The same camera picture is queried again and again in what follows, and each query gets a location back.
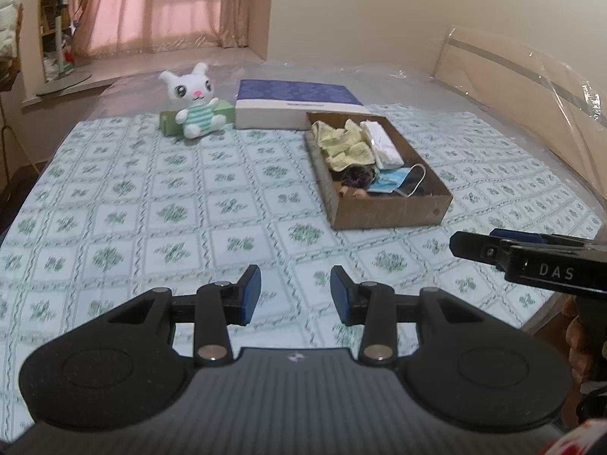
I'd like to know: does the person's right hand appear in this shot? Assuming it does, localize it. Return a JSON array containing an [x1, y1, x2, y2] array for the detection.
[[562, 295, 607, 386]]

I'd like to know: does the cream fluffy towel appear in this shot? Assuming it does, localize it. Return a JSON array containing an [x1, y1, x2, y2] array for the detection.
[[310, 119, 376, 172]]

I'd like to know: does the plastic covered bed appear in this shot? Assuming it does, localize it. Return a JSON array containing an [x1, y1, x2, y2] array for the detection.
[[0, 59, 607, 437]]

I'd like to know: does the red white patterned clothing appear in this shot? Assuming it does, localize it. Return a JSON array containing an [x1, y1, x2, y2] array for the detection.
[[541, 412, 607, 455]]

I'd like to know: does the cluttered bookshelf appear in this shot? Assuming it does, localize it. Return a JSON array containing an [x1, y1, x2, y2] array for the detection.
[[40, 0, 72, 81]]

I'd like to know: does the green carton box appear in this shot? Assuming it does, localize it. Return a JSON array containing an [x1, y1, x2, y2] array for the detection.
[[160, 100, 236, 137]]

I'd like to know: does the green floral tablecloth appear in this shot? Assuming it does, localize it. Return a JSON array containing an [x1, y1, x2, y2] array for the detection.
[[0, 104, 604, 437]]

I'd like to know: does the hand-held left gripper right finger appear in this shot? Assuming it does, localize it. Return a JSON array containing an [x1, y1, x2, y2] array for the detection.
[[330, 265, 480, 367]]

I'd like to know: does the brown cardboard box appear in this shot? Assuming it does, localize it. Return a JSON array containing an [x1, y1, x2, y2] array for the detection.
[[304, 111, 453, 231]]

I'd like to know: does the blue face mask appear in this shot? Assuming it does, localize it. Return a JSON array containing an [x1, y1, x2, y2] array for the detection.
[[367, 163, 428, 198]]

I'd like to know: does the white plush bunny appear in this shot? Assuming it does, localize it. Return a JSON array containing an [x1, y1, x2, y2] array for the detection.
[[159, 63, 231, 140]]

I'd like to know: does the purple and white box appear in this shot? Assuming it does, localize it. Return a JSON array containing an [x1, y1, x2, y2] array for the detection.
[[234, 79, 371, 131]]

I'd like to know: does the pink curtain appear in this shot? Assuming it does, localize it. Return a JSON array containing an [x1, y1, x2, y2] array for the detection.
[[76, 0, 277, 58]]

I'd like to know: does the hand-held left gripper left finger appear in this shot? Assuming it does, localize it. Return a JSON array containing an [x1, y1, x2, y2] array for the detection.
[[109, 265, 261, 367]]

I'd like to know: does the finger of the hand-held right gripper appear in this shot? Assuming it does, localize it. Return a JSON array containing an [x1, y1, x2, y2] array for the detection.
[[450, 231, 514, 271], [491, 228, 607, 249]]

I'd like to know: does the metal coat rack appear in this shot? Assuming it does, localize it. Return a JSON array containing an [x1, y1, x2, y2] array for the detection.
[[0, 99, 48, 176]]

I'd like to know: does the white pole stand grey base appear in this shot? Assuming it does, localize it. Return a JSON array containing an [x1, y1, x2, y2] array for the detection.
[[35, 0, 94, 96]]

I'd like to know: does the white soft packet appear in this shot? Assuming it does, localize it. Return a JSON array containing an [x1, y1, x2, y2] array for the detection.
[[360, 121, 405, 170]]

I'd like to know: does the brown hair scrunchie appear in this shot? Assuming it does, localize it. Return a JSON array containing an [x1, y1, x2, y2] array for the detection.
[[339, 165, 379, 189]]

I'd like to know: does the plastic wrapped wooden headboard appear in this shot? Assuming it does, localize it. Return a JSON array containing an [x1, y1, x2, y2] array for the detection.
[[431, 26, 607, 185]]

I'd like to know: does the white puffer jacket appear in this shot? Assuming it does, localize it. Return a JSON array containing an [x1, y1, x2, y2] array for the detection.
[[0, 0, 24, 62]]

